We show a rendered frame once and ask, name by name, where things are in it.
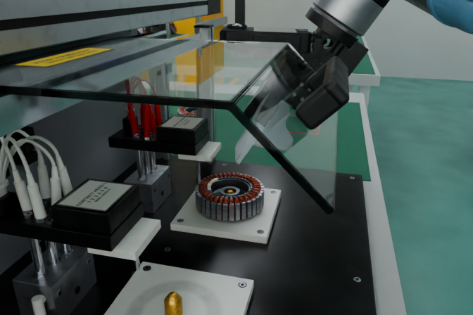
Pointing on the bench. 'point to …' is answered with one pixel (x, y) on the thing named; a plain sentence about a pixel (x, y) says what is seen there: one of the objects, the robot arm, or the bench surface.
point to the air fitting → (39, 304)
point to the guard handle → (324, 93)
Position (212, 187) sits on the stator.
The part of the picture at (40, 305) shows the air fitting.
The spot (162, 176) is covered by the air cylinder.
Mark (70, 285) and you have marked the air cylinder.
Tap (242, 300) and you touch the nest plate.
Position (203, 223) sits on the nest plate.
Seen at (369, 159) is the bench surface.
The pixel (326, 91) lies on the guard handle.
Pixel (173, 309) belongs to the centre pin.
